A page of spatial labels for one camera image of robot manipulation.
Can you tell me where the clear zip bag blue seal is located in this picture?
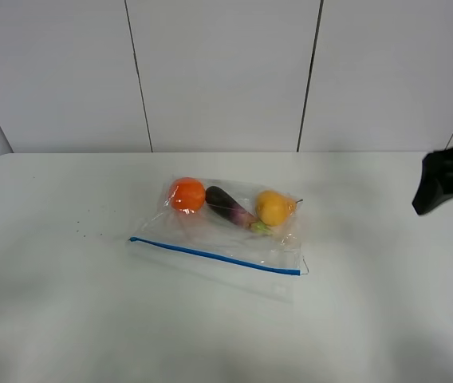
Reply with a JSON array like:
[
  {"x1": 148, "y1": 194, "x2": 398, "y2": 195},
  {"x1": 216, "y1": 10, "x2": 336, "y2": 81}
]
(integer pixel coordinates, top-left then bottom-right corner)
[{"x1": 127, "y1": 176, "x2": 309, "y2": 304}]

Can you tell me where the purple eggplant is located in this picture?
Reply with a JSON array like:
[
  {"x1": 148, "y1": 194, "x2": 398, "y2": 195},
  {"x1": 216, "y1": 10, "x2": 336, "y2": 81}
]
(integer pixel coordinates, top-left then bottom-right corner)
[{"x1": 205, "y1": 186, "x2": 272, "y2": 235}]

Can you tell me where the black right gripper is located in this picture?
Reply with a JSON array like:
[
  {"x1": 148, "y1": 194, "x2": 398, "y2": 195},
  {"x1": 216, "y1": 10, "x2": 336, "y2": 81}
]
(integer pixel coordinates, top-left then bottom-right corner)
[{"x1": 412, "y1": 147, "x2": 453, "y2": 216}]

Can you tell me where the orange fruit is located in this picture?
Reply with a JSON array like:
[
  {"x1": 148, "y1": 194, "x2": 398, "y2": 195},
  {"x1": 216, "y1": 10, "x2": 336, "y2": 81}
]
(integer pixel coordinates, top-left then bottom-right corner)
[{"x1": 168, "y1": 177, "x2": 206, "y2": 214}]

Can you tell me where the yellow pear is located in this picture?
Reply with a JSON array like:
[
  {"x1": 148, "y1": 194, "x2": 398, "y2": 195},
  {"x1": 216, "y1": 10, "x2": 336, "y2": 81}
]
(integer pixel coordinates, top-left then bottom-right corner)
[{"x1": 255, "y1": 190, "x2": 301, "y2": 227}]

